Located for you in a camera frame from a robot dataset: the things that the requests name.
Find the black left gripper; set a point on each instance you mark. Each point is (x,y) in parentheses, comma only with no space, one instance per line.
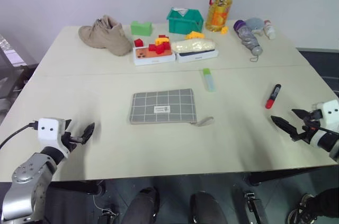
(69,139)

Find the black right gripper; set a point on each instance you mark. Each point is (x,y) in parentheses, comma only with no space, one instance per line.
(310,128)

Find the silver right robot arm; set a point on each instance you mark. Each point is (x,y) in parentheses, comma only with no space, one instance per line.
(327,142)

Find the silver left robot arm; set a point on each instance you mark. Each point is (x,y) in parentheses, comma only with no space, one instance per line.
(29,181)

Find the grey checked fabric pencil case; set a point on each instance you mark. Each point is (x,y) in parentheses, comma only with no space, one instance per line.
(161,106)

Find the red and black marker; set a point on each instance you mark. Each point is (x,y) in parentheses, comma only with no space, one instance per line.
(272,97)

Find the black sneaker with white laces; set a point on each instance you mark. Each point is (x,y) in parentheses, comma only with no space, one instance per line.
(307,209)

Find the metal rack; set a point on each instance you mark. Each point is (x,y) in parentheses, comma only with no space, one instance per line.
(12,65)

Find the green capped glue stick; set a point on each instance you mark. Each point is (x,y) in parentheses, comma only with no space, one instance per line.
(209,81)

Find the small white plastic bottle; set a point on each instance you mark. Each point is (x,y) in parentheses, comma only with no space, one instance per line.
(269,29)

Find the black stand strut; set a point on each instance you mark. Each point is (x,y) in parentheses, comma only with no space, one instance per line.
(255,208)

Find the beige suede boot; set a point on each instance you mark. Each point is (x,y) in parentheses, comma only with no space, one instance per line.
(111,37)

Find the white phone box orange print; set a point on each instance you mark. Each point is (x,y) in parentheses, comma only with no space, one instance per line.
(151,58)

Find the dark rounded shape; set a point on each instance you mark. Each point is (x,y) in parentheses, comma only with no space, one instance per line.
(141,206)
(206,208)

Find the grey plush toy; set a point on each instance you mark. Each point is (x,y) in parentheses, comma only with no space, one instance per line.
(254,24)

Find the red house shaped toy block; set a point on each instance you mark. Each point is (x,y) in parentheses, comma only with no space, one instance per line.
(138,43)

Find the small yellow toy block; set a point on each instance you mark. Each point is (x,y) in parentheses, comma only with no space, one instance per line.
(224,30)

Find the red toy brick cluster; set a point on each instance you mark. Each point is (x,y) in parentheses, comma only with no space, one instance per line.
(160,48)

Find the white bag on box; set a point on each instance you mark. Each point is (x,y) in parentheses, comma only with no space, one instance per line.
(197,55)

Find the green plastic block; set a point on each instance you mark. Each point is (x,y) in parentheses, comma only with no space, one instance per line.
(141,28)

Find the yellow toy brick stack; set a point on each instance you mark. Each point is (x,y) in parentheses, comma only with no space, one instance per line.
(161,40)

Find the clear bag of white grains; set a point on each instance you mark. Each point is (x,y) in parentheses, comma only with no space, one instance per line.
(193,45)

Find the yellow toy brick cluster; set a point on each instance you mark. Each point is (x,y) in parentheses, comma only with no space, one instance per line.
(195,35)

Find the yellow cooking oil bottle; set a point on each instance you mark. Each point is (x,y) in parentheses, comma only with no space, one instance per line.
(219,9)

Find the teal plastic storage bin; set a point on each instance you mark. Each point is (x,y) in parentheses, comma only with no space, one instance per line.
(184,22)

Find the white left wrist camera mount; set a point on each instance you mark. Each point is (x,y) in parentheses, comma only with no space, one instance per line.
(49,132)

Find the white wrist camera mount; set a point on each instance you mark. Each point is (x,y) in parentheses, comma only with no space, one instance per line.
(49,132)
(331,112)

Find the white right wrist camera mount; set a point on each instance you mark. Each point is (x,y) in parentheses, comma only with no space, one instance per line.
(331,112)

